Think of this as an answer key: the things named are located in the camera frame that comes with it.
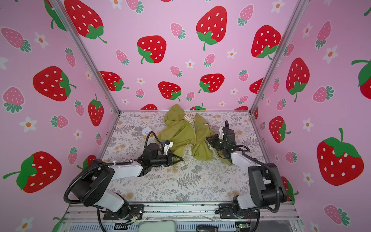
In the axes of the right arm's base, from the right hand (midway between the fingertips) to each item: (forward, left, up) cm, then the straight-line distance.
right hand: (205, 136), depth 88 cm
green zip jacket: (+6, +12, -8) cm, 16 cm away
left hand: (-16, +12, -3) cm, 20 cm away
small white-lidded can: (+5, +43, -7) cm, 44 cm away
